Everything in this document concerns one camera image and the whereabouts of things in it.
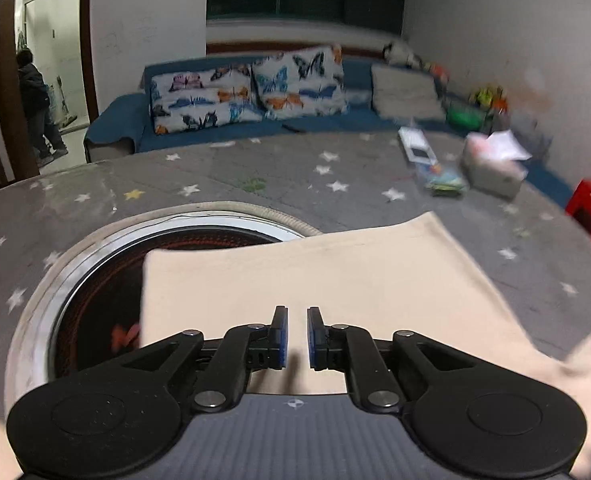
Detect cream beige garment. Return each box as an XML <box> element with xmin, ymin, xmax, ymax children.
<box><xmin>4</xmin><ymin>211</ymin><xmax>591</xmax><ymax>479</ymax></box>

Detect person in dark clothes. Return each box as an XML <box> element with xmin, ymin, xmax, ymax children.
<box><xmin>16</xmin><ymin>48</ymin><xmax>68</xmax><ymax>168</ymax></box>

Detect black round induction cooktop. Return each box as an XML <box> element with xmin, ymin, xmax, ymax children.
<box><xmin>49</xmin><ymin>226</ymin><xmax>281</xmax><ymax>380</ymax></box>

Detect clear box colourful items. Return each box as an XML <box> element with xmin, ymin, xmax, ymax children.
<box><xmin>416</xmin><ymin>164</ymin><xmax>469</xmax><ymax>198</ymax></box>

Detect white flat device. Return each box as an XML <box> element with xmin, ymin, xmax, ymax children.
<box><xmin>399</xmin><ymin>127</ymin><xmax>437</xmax><ymax>166</ymax></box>

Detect black remote control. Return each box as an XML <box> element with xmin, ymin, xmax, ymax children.
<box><xmin>282</xmin><ymin>124</ymin><xmax>307</xmax><ymax>134</ymax></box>

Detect white tissue box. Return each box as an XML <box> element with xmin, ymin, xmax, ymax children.
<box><xmin>460</xmin><ymin>130</ymin><xmax>532</xmax><ymax>200</ymax></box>

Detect blue sofa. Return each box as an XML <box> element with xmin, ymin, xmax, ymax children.
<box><xmin>84</xmin><ymin>52</ymin><xmax>577</xmax><ymax>212</ymax></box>

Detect left butterfly print pillow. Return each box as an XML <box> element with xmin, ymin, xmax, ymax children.
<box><xmin>150</xmin><ymin>64</ymin><xmax>264</xmax><ymax>136</ymax></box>

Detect butterfly print pillow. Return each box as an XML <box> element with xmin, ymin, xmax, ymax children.
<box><xmin>150</xmin><ymin>64</ymin><xmax>264</xmax><ymax>136</ymax></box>
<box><xmin>252</xmin><ymin>44</ymin><xmax>349</xmax><ymax>120</ymax></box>

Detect grey plain cushion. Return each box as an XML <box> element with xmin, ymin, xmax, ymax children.
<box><xmin>371</xmin><ymin>65</ymin><xmax>445</xmax><ymax>122</ymax></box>

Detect right butterfly print pillow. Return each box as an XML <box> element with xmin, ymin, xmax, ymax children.
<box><xmin>252</xmin><ymin>44</ymin><xmax>349</xmax><ymax>120</ymax></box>

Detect yellow black toy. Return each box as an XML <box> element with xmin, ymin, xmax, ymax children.
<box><xmin>469</xmin><ymin>86</ymin><xmax>508</xmax><ymax>113</ymax></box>

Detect black white plush toy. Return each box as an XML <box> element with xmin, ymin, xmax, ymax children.
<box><xmin>382</xmin><ymin>41</ymin><xmax>425</xmax><ymax>70</ymax></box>

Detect dark wooden door frame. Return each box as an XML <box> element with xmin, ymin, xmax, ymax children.
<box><xmin>0</xmin><ymin>0</ymin><xmax>98</xmax><ymax>182</ymax></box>

